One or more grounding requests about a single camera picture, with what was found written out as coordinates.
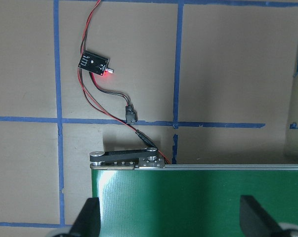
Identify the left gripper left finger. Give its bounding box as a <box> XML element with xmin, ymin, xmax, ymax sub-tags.
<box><xmin>46</xmin><ymin>197</ymin><xmax>101</xmax><ymax>237</ymax></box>

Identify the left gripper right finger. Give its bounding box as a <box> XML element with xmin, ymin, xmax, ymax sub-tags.
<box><xmin>239</xmin><ymin>195</ymin><xmax>298</xmax><ymax>237</ymax></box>

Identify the green conveyor belt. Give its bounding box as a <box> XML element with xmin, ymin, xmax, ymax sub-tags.
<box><xmin>89</xmin><ymin>148</ymin><xmax>298</xmax><ymax>237</ymax></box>

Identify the small sensor circuit board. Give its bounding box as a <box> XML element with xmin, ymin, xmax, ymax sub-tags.
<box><xmin>78</xmin><ymin>50</ymin><xmax>114</xmax><ymax>76</ymax></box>

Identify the red black wire cable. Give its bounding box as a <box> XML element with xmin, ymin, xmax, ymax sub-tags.
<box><xmin>77</xmin><ymin>0</ymin><xmax>171</xmax><ymax>165</ymax></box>

